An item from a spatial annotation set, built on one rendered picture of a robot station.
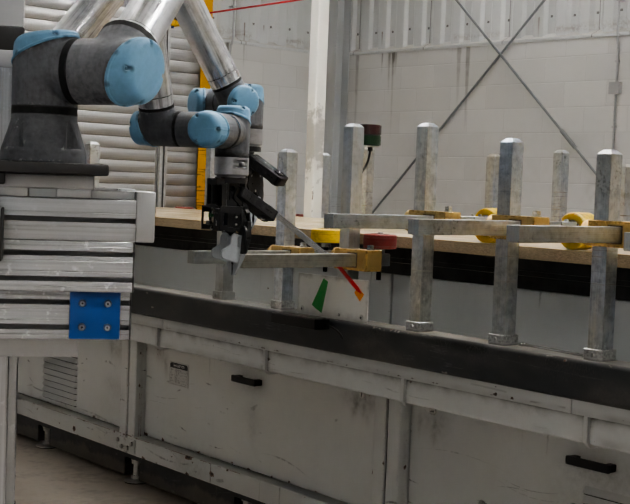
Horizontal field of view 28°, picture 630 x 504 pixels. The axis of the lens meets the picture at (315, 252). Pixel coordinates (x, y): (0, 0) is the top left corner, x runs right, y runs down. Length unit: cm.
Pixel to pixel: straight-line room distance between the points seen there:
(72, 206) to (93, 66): 25
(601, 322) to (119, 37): 105
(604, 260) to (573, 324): 36
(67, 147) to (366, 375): 105
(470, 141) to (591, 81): 145
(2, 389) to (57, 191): 47
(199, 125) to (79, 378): 215
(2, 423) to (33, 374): 239
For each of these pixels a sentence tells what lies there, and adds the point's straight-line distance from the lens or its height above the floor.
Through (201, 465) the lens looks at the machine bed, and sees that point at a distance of 391.
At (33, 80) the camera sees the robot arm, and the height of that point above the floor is 118.
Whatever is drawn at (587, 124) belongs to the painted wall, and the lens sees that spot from 1130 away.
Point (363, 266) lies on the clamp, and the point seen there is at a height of 83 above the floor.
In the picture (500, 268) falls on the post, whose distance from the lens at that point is 263.
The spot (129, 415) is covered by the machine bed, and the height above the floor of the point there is 23.
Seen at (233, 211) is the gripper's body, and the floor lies 96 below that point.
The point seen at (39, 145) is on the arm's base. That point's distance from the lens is 223.
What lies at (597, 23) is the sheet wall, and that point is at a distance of 1139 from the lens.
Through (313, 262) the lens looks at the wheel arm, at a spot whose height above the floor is 84.
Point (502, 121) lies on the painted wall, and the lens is 1188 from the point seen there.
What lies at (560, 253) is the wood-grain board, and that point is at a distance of 273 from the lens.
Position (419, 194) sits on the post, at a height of 101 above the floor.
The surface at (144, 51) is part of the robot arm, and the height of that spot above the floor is 124.
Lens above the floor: 102
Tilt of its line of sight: 3 degrees down
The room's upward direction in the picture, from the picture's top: 2 degrees clockwise
